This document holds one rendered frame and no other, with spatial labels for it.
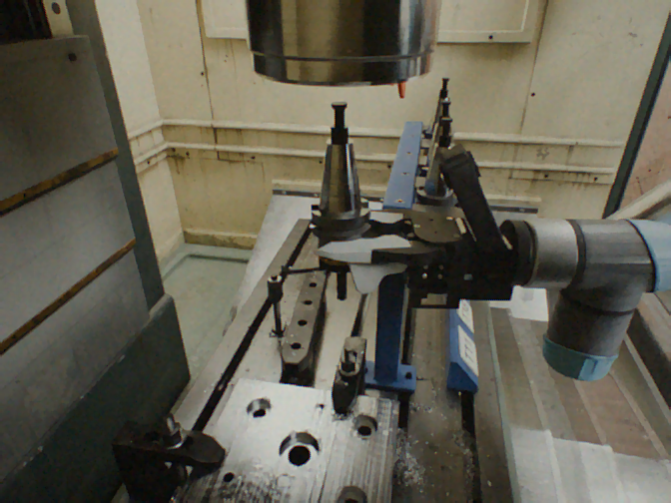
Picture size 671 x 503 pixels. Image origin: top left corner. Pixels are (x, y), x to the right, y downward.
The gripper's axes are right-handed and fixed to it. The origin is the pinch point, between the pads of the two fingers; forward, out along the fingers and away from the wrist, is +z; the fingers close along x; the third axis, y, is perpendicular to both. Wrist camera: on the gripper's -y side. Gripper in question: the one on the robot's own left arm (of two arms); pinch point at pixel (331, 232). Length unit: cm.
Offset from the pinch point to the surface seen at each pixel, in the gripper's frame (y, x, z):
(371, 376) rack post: 34.2, 13.5, -6.4
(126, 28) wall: -12, 105, 65
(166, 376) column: 54, 32, 39
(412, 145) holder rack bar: 2.3, 40.5, -13.6
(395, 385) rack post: 34.2, 11.6, -10.3
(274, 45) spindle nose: -18.5, -6.5, 3.9
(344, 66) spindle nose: -17.3, -7.9, -1.3
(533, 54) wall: -8, 93, -52
